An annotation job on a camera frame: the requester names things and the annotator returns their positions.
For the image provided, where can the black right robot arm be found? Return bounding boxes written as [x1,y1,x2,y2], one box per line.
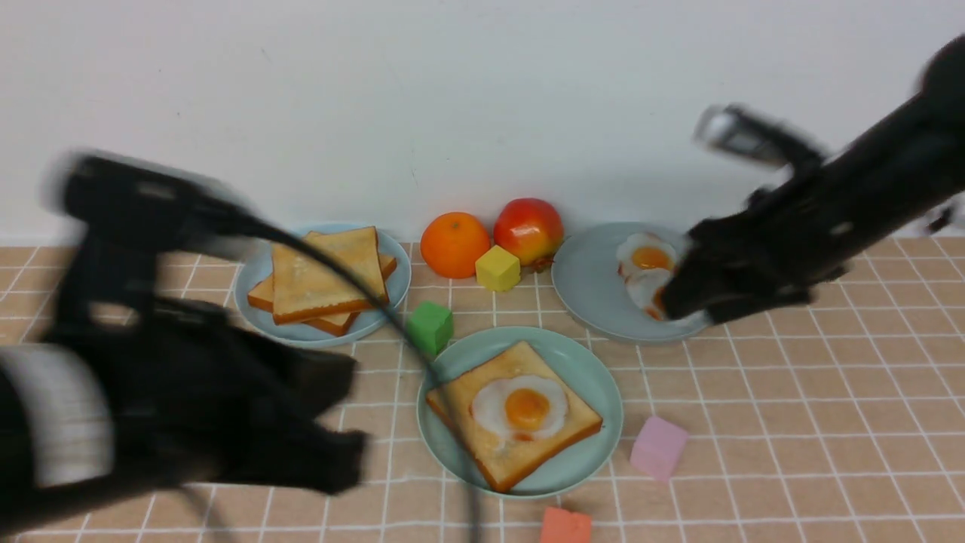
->
[656,35,964,324]

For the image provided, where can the green cube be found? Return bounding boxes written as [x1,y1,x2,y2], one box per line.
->
[406,300,455,358]

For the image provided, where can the orange fruit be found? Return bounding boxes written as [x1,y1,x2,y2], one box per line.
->
[420,212,492,279]

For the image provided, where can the light blue egg plate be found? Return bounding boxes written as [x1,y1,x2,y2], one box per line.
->
[551,221,711,343]

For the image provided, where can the green centre plate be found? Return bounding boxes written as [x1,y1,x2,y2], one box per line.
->
[418,327,623,499]

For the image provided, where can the orange-red cube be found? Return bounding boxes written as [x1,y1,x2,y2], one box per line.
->
[540,508,593,543]

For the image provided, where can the fried egg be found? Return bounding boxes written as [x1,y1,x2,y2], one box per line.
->
[616,232,678,279]
[623,268,699,327]
[470,375,569,441]

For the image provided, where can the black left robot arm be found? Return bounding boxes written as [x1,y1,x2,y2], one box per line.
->
[1,299,369,537]

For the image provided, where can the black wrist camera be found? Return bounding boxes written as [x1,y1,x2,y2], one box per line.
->
[46,150,256,262]

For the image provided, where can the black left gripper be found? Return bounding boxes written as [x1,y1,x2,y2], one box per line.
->
[45,300,369,495]

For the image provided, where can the red apple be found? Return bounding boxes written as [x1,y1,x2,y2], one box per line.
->
[493,198,565,272]

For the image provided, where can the black cable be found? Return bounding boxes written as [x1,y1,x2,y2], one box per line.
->
[173,215,483,543]

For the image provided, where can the yellow cube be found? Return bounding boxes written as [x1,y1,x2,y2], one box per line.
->
[475,245,522,292]

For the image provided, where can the pink cube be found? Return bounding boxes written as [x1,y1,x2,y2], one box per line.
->
[630,416,690,483]

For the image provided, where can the toast slice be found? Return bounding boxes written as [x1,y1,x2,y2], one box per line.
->
[247,253,397,337]
[272,226,389,324]
[425,341,604,492]

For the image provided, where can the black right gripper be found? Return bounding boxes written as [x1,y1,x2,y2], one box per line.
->
[662,170,853,324]

